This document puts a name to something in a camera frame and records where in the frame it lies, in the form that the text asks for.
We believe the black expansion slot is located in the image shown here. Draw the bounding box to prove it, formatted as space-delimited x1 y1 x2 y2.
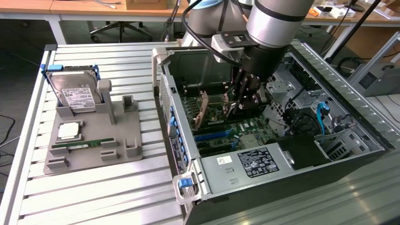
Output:
199 146 237 158

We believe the green RAM stick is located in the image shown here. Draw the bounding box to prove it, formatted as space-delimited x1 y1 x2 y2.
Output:
51 137 113 150

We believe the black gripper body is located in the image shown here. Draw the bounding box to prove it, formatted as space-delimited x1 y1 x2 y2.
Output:
239 44 288 98

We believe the silver hard disk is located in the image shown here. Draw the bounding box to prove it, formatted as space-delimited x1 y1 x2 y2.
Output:
47 70 104 113

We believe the metal disk bay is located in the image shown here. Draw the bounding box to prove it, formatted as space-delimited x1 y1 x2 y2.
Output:
313 128 369 162

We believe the metal disk bay cage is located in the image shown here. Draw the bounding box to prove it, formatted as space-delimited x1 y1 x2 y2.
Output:
265 50 329 111

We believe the metal socket cover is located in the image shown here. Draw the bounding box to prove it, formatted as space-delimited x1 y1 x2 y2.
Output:
221 91 237 106

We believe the brown cardboard box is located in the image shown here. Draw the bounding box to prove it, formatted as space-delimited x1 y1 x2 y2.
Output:
125 0 167 10

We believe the black monitor stand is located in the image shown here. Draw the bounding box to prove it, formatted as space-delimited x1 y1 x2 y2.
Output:
343 0 365 12

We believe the blue disk caddy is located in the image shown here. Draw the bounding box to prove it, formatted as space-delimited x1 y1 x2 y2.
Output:
40 63 100 104

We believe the blue wire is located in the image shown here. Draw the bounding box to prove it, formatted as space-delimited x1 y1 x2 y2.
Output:
315 102 331 136

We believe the grey power supply unit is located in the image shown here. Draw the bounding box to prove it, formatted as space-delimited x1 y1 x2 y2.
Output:
200 142 296 195

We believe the black RAM stick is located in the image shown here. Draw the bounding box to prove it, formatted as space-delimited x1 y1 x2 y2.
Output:
199 119 233 129

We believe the black camera cable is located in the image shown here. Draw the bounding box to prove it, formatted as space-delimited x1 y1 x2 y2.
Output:
181 0 247 68

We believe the white box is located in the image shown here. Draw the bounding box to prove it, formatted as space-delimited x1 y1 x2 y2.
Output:
313 6 356 19

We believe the black office chair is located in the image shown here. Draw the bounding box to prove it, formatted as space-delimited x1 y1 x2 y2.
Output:
89 21 153 43

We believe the graphics card with black fan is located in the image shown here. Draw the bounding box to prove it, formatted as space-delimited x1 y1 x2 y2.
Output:
193 90 268 131

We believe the green motherboard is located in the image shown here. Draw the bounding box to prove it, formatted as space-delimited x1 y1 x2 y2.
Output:
180 82 276 158

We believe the silver chipset heatsink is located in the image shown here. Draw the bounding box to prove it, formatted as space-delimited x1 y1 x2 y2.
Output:
243 135 267 149

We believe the black stand pole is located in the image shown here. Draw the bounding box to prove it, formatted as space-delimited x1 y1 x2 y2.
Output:
324 0 384 63

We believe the silver CPU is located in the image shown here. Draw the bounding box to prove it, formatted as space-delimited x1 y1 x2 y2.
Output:
57 123 80 141

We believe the open black PC case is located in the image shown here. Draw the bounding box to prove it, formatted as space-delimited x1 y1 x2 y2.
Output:
151 42 395 225

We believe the wooden office desk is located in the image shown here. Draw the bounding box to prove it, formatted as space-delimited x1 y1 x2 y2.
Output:
300 0 400 59
0 0 191 45

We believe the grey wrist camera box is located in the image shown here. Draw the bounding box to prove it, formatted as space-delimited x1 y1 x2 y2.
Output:
211 30 255 63

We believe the grey parts rack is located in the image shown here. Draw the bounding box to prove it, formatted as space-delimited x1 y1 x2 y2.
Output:
43 79 144 175

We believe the black wire bundle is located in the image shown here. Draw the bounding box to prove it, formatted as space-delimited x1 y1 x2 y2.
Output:
283 110 323 136

